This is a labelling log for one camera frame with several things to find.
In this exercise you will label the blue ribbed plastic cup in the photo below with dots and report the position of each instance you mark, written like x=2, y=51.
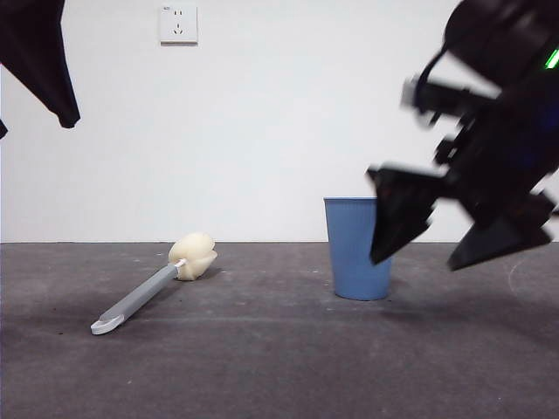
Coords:
x=349, y=253

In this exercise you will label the white wall socket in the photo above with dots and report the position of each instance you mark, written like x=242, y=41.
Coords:
x=177, y=24

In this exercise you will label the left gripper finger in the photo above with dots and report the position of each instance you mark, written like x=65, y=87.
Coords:
x=39, y=52
x=2, y=128

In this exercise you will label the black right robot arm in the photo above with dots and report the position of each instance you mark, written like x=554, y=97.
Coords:
x=502, y=39

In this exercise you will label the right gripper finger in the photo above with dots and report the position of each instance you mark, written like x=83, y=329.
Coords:
x=502, y=240
x=402, y=209

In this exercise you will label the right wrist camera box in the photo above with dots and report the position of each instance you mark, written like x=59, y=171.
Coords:
x=409, y=94

